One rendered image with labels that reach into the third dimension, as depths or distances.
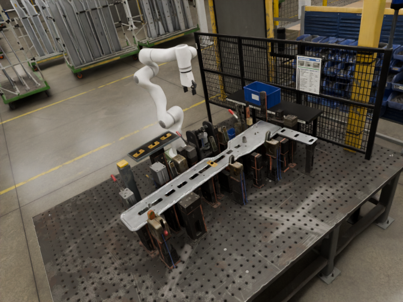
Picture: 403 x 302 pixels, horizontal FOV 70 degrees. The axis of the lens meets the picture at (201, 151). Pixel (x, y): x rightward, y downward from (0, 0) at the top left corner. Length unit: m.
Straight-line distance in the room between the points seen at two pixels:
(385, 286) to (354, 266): 0.23
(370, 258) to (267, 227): 1.09
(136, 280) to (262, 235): 0.82
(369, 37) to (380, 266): 1.71
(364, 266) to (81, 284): 2.08
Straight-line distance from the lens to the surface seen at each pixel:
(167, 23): 9.91
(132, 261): 2.02
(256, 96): 2.64
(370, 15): 2.25
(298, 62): 2.52
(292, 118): 2.38
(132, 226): 1.78
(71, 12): 8.58
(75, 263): 2.19
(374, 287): 2.69
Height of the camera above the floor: 2.23
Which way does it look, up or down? 34 degrees down
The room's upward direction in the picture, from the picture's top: 11 degrees counter-clockwise
